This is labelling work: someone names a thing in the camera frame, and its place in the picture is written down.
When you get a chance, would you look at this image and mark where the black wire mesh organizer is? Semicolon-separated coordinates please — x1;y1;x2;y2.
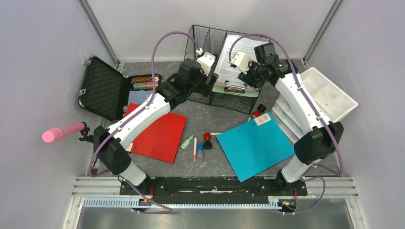
184;25;269;114

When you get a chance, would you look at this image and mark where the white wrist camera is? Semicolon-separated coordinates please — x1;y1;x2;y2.
229;52;254;74
196;52;216;76

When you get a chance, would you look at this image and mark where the pink pen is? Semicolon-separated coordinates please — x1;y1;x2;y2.
193;137;198;162

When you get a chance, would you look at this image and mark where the purple cable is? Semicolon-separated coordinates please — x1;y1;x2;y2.
228;33;345;216
88;31;203;214

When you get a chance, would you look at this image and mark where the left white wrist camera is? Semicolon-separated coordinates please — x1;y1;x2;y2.
196;52;216;76

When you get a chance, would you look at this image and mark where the black poker chip case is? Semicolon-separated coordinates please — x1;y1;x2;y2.
78;55;151;121

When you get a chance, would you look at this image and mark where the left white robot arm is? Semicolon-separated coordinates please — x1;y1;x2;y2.
93;53;216;195

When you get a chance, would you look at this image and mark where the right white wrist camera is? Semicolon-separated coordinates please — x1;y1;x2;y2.
229;52;254;74

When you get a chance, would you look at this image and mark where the orange black chip stack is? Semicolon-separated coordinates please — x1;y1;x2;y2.
131;74;161;84

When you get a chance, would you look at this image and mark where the blue playing card deck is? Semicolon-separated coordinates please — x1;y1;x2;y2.
127;90;152;105

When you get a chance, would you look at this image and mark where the white printed paper sheet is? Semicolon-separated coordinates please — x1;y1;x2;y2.
214;35;269;91

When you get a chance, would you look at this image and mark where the teal blue clipboard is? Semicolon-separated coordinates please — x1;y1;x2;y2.
216;112;295;182

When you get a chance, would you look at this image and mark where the light green clipboard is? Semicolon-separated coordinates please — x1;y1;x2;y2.
212;86;260;98

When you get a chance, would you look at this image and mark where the blue grey small cylinder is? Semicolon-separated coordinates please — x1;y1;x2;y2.
196;144;204;159

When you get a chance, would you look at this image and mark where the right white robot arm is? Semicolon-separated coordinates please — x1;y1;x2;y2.
229;42;344;195

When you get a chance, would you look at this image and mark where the red black round stamp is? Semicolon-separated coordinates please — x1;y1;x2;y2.
251;104;266;118

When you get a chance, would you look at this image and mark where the green chip stack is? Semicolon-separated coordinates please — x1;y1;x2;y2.
133;83;148;91

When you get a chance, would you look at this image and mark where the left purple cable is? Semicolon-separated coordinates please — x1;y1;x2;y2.
88;31;203;214

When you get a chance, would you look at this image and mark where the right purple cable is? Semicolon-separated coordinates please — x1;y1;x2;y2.
228;33;345;216

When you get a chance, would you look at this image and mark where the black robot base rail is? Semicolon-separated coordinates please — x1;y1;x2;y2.
137;177;308;204

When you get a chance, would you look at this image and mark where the red chip stack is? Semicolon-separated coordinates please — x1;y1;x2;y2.
145;82;159;90

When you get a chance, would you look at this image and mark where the pink clear clipboard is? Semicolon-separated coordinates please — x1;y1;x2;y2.
214;80;257;92

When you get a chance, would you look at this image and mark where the red clipboard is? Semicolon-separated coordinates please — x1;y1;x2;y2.
127;113;187;164

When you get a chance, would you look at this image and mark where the white plastic drawer organizer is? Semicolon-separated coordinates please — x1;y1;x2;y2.
271;67;358;143

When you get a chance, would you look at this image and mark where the green small highlighter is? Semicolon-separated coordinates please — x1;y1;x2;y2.
181;135;194;149

